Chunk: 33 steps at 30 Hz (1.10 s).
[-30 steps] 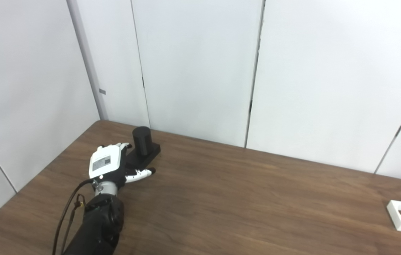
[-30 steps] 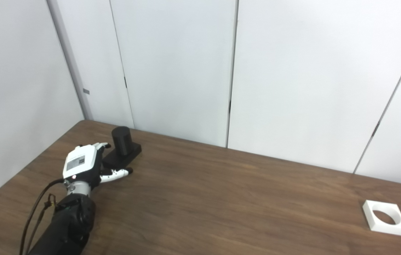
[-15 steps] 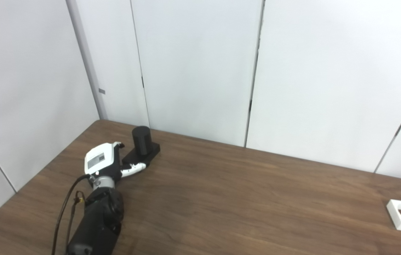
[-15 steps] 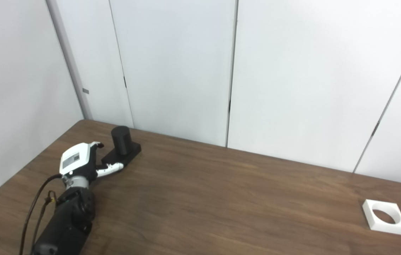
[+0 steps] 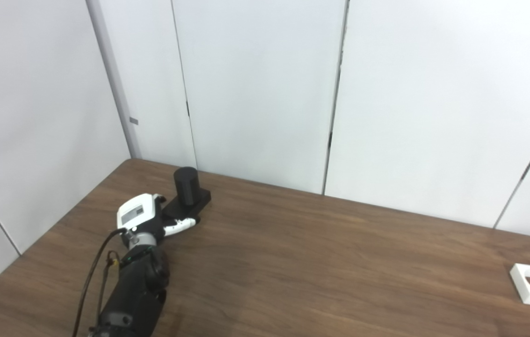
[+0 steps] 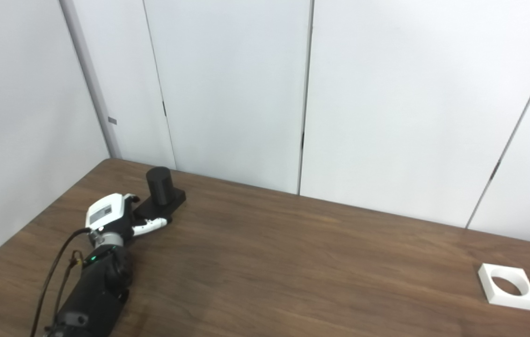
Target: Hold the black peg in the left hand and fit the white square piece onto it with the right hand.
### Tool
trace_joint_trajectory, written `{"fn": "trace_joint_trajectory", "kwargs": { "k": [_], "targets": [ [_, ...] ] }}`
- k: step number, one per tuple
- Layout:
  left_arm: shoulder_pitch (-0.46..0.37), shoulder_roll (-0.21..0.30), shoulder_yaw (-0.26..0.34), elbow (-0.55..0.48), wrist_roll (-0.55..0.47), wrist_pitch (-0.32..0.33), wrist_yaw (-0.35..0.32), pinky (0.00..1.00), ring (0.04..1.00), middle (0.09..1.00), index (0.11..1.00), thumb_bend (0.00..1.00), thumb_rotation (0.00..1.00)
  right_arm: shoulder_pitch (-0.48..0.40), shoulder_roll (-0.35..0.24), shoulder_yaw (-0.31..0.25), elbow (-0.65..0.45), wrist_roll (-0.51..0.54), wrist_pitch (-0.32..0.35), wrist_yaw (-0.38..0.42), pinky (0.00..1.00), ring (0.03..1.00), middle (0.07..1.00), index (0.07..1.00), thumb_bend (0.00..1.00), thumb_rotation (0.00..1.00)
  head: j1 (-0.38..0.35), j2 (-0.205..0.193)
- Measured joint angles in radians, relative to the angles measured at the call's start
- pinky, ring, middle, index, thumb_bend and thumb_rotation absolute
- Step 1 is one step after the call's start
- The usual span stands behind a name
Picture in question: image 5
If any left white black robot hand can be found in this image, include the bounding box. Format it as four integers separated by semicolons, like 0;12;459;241
116;193;198;238

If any black peg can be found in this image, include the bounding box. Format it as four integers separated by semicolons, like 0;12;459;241
161;167;212;226

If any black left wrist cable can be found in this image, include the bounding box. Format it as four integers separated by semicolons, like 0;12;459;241
72;228;128;337

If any grey wall corner post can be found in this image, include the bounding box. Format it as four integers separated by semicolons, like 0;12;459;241
86;0;143;160

